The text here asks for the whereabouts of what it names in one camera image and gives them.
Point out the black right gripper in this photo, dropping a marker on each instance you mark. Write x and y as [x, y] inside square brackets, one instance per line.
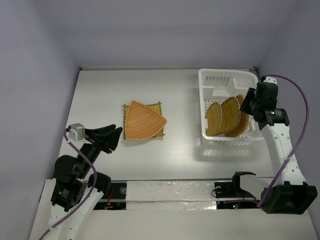
[249, 100]

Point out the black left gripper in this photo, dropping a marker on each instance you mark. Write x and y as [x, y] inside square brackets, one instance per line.
[109, 134]

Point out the triangular orange woven plate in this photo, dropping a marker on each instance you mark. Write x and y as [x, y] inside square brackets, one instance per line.
[142, 121]

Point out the thick tan woven plate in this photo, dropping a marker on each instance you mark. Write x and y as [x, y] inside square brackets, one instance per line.
[240, 128]

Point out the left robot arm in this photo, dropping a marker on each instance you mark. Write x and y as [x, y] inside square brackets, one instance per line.
[78, 185]

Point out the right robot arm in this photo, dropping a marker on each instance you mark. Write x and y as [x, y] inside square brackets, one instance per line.
[288, 192]

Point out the white plastic dish rack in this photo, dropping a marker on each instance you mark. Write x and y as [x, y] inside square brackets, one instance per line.
[217, 85]

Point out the medium round bamboo plate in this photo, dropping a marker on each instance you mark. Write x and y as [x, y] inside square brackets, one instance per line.
[230, 115]

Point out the small round bamboo plate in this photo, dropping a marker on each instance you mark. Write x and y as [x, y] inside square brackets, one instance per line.
[214, 119]

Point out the white foam strip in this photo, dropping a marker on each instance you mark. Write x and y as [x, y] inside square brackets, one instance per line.
[170, 195]

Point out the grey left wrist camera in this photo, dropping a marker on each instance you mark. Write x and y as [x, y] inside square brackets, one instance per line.
[76, 132]

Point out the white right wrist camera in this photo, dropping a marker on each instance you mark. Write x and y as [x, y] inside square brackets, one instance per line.
[269, 79]

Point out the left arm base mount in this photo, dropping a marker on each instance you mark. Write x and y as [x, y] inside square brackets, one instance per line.
[116, 200]

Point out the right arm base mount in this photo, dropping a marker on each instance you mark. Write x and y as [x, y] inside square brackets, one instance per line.
[230, 197]

